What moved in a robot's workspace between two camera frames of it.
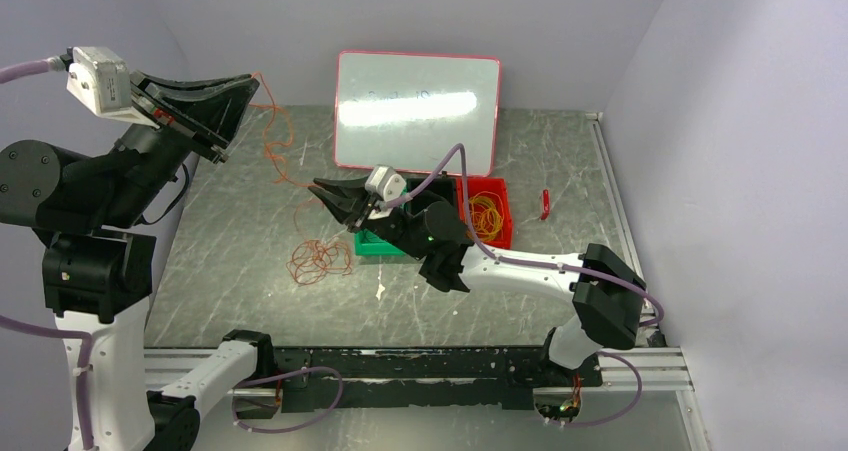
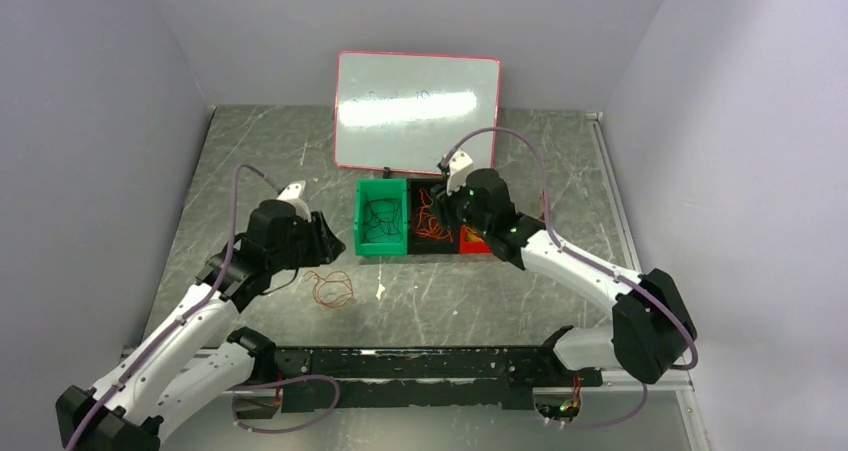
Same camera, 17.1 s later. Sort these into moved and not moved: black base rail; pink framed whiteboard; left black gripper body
Moved: left black gripper body
Not moved: pink framed whiteboard; black base rail
